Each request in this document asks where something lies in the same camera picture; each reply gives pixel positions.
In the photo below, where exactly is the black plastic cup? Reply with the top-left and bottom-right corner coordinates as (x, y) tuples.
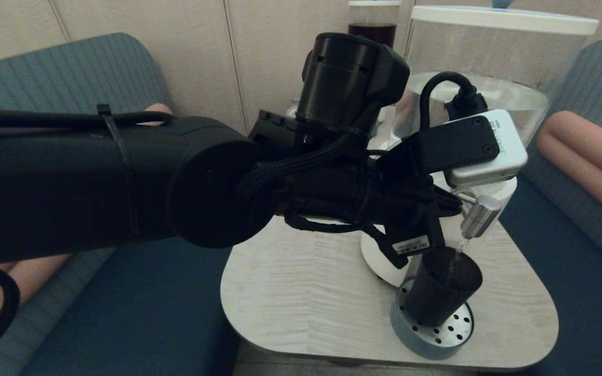
(404, 246), (483, 328)

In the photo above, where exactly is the metal dispenser tap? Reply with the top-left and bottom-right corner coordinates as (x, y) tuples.
(455, 192), (503, 240)

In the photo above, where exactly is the round metal drip tray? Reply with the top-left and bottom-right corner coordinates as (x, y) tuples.
(390, 277), (474, 360)

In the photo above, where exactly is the clear water dispenser white base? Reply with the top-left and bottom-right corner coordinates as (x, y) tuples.
(361, 5), (599, 288)

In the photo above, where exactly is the black left camera cable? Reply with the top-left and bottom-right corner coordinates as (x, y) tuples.
(419, 72), (490, 131)

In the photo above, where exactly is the teal upholstered bench sofa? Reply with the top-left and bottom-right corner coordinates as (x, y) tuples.
(481, 39), (602, 376)
(0, 32), (239, 376)

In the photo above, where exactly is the pink cylindrical bolster cushion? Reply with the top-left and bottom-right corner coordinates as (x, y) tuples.
(0, 103), (173, 316)
(536, 111), (602, 232)

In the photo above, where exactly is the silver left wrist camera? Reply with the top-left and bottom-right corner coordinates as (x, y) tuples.
(419, 109), (529, 189)

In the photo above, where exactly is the dark drink dispenser white base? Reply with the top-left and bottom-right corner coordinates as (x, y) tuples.
(348, 0), (402, 48)

